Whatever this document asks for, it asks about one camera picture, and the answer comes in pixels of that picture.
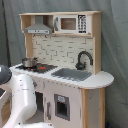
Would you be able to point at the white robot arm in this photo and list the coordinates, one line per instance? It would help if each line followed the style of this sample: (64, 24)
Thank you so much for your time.
(23, 99)

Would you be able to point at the wooden toy kitchen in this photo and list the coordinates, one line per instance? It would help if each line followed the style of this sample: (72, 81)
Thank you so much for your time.
(86, 98)

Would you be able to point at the grey toy sink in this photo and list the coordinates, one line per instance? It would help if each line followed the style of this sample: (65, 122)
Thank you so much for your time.
(72, 74)

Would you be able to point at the black toy faucet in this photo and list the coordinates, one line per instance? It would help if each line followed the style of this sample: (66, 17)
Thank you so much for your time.
(81, 64)

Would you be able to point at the black toy stovetop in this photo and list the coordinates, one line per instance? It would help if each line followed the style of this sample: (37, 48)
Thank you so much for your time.
(39, 68)

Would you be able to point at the silver toy pot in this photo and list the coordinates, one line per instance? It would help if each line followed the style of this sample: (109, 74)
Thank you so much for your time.
(29, 62)

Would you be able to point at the grey ice dispenser panel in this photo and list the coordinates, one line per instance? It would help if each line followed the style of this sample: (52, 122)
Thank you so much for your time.
(62, 107)

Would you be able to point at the white toy microwave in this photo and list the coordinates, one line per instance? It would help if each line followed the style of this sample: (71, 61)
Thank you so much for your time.
(70, 23)

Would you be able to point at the grey range hood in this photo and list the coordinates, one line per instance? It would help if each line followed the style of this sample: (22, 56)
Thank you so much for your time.
(38, 27)

